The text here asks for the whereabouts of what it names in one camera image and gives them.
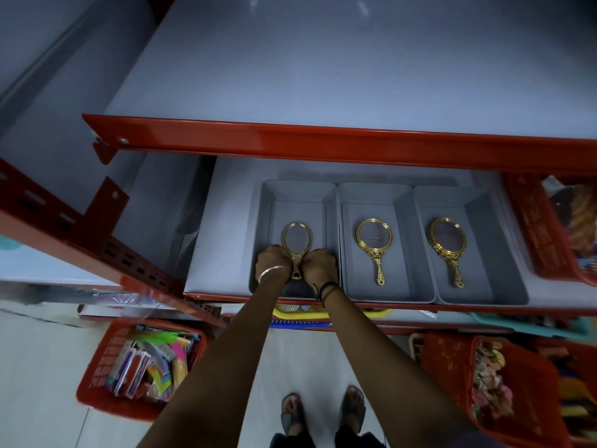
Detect person's right hand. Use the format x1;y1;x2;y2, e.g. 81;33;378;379
300;248;339;291

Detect person's left hand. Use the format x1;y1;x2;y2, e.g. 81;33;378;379
255;244;294;283

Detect gold ornate hand mirror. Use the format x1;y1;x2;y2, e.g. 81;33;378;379
281;222;313;281
428;217;467;289
355;217;394;287

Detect person's right forearm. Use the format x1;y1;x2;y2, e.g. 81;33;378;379
321;287;477;448

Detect person's left forearm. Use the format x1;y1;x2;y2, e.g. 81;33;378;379
138;270;292;448

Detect silver bangle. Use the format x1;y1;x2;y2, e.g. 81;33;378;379
257;265;293;285

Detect black wristband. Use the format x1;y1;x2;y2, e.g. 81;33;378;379
313;281;341;309

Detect grey plastic tray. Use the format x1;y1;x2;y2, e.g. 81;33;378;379
337;182;437;304
248;179;340;299
413;185;530;306

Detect yellow plastic hanger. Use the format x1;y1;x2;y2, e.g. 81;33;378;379
272;306;394;321

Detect blue comb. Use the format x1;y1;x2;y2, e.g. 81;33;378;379
269;319;334;330

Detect red metal shelving rack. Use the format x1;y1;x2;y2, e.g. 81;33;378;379
0;114;597;334

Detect person's left sandal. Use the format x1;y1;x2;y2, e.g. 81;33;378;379
280;393;307;437

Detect person's sandal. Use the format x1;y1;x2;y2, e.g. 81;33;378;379
339;385;367;435
280;393;307;437

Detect person's right sandal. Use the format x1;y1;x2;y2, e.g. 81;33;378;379
339;385;367;435

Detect pile of colourful stationery packets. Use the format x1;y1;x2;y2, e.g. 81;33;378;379
105;326;200;403

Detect clear plastic packet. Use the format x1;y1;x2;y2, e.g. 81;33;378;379
77;292;157;319

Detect person's dark trousers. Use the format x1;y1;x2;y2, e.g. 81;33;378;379
269;424;388;448

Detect pile of hair accessories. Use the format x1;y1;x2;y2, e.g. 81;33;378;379
470;341;515;423

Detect red basket with stationery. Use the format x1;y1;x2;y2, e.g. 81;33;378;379
76;319;209;423

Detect teal plastic tray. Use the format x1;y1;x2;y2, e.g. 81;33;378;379
470;312;594;342

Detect red basket with packets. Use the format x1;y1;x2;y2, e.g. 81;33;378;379
503;172;597;288

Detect red basket with hair accessories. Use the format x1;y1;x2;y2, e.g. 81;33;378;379
421;333;573;448

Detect red basket with colourful combs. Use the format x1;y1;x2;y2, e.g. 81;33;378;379
532;337;597;448

